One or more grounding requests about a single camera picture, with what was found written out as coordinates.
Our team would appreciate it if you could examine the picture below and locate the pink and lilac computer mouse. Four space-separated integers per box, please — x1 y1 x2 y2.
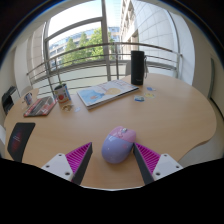
100 125 137 165

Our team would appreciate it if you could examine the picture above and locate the grey metal balcony railing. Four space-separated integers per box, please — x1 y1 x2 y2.
26 41 184 88

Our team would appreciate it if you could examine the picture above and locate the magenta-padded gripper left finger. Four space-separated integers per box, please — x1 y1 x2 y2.
40 142 94 186

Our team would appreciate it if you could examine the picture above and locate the printed tin can planter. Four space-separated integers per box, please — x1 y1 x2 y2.
53 82 72 104

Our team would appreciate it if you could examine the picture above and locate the red magazine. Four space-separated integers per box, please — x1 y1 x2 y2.
22 95 58 118

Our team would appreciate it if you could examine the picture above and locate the light blue picture book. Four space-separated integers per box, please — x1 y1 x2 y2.
76 79 140 110

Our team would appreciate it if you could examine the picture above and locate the tall black drink bottle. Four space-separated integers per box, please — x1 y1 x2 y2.
130 50 148 86

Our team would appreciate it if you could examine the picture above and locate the white chair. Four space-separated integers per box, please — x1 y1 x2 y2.
19 85 34 98
125 60 133 77
0 124 7 158

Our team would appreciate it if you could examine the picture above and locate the printed mug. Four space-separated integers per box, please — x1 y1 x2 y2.
23 91 34 106

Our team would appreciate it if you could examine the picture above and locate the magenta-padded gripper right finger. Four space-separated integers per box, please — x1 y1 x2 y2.
132 142 184 186

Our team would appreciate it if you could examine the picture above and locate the black red-printed mouse pad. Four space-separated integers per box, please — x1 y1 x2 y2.
6 121 36 163

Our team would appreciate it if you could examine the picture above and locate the blue round sticker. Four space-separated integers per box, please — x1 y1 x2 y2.
133 95 146 103

